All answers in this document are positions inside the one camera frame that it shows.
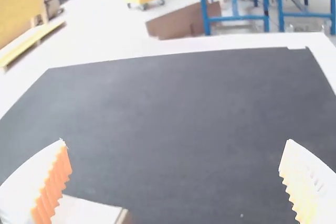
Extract black mat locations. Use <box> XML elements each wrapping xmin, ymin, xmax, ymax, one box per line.
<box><xmin>0</xmin><ymin>46</ymin><xmax>336</xmax><ymax>224</ymax></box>

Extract pale wooden frame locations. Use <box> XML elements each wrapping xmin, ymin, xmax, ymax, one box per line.
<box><xmin>0</xmin><ymin>0</ymin><xmax>67</xmax><ymax>73</ymax></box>

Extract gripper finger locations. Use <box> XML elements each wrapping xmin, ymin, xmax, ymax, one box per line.
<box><xmin>278</xmin><ymin>138</ymin><xmax>336</xmax><ymax>224</ymax></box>
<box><xmin>0</xmin><ymin>138</ymin><xmax>73</xmax><ymax>224</ymax></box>

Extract blue metal frame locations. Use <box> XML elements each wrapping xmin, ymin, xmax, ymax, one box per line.
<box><xmin>195</xmin><ymin>0</ymin><xmax>271</xmax><ymax>36</ymax></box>
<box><xmin>274</xmin><ymin>0</ymin><xmax>336</xmax><ymax>36</ymax></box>

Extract brown cardboard sheets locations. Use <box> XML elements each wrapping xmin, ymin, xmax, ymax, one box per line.
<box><xmin>145</xmin><ymin>1</ymin><xmax>223</xmax><ymax>41</ymax></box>

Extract cardboard box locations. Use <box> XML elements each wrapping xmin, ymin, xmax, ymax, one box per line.
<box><xmin>49</xmin><ymin>194</ymin><xmax>132</xmax><ymax>224</ymax></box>

